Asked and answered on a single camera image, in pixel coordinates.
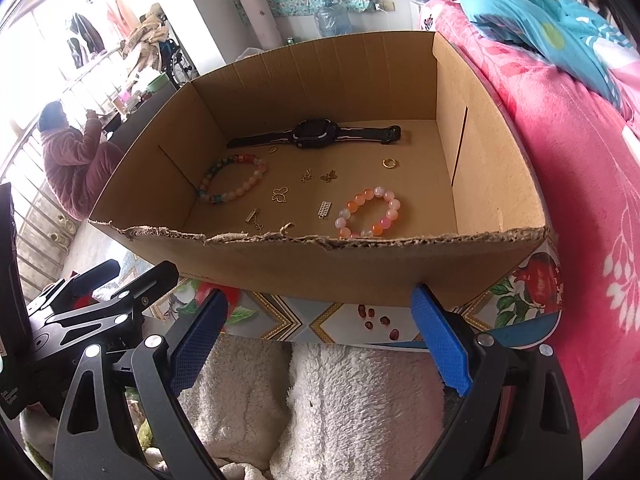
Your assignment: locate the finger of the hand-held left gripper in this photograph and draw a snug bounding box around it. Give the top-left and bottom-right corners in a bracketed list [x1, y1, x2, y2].
[50, 261, 180, 328]
[37, 259, 121, 313]

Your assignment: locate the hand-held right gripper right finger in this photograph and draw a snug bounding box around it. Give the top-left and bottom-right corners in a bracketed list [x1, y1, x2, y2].
[410, 284, 583, 480]

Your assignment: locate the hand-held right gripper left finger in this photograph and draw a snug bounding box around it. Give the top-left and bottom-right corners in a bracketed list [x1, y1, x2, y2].
[52, 290, 230, 480]

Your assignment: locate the brown cardboard box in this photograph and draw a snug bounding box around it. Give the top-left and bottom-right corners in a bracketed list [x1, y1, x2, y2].
[89, 30, 551, 309]

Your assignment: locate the orange pink bead bracelet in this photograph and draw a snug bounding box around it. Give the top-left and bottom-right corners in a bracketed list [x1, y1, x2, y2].
[334, 186, 402, 239]

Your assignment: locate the metal balcony railing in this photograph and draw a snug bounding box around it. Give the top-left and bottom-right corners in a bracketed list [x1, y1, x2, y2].
[0, 125, 77, 282]

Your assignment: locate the patterned tablecloth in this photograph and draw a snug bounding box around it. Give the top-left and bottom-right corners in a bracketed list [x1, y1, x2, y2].
[120, 237, 566, 357]

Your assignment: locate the white fluffy robe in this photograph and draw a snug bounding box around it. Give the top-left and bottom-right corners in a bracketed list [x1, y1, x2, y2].
[140, 335, 447, 480]

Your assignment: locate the dark table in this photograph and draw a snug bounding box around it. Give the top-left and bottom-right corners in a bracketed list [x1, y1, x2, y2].
[102, 87, 176, 154]

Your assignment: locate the pink floral blanket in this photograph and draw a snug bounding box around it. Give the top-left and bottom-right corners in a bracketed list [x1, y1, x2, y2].
[422, 0, 640, 442]

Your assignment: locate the wheelchair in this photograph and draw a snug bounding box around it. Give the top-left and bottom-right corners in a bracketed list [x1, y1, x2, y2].
[159, 37, 196, 89]

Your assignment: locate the black wrist watch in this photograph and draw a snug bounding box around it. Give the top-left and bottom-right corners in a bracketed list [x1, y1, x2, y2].
[227, 119, 403, 153]

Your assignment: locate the dark hanging jacket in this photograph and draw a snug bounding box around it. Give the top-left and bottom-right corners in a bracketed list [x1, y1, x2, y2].
[66, 12, 105, 69]

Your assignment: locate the beige clothes pile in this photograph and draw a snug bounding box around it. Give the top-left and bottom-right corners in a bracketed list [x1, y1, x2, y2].
[120, 4, 169, 79]

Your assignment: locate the pink hanging garment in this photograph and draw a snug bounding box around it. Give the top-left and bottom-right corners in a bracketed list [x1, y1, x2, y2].
[106, 0, 134, 39]

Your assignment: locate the white paper roll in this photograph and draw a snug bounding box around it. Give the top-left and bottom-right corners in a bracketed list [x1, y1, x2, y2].
[235, 0, 284, 51]

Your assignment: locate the clear empty water bottle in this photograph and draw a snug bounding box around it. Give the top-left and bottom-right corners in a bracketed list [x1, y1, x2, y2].
[315, 0, 354, 39]

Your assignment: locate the blue patterned quilt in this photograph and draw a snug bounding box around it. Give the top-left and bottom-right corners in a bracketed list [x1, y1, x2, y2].
[457, 0, 640, 122]

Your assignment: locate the multicolour bead bracelet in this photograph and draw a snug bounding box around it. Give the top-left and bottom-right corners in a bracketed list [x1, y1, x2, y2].
[200, 154, 268, 206]

